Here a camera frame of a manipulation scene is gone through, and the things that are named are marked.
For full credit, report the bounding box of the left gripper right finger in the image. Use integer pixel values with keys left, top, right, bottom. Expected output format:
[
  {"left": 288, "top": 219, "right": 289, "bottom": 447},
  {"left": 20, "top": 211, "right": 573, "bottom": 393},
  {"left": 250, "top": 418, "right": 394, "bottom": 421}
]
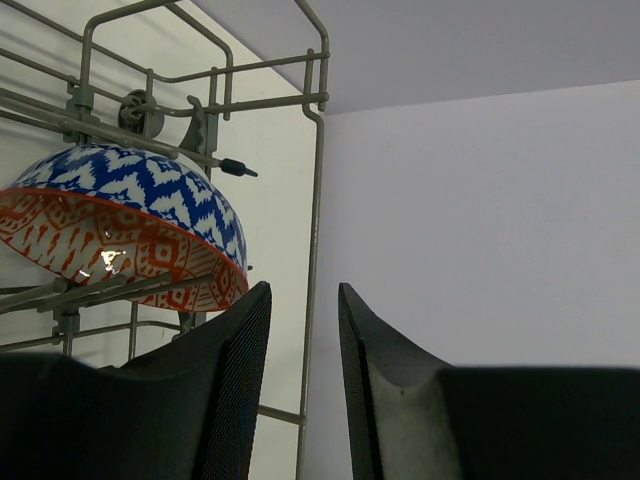
[{"left": 338, "top": 283, "right": 639, "bottom": 479}]

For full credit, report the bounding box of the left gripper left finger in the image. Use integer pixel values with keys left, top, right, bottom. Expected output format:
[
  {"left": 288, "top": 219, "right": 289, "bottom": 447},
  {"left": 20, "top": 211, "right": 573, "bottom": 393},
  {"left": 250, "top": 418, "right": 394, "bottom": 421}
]
[{"left": 1, "top": 282, "right": 272, "bottom": 479}]

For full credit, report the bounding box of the red patterned bowl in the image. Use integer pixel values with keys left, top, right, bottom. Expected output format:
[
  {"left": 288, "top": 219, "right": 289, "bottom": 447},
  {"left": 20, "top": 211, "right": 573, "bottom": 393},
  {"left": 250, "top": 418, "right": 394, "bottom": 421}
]
[{"left": 1, "top": 144, "right": 249, "bottom": 312}]

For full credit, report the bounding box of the grey wire dish rack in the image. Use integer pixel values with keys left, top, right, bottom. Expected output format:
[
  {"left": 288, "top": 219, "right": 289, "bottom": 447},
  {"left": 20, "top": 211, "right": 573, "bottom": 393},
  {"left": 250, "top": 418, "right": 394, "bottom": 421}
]
[{"left": 1, "top": 1, "right": 330, "bottom": 468}]

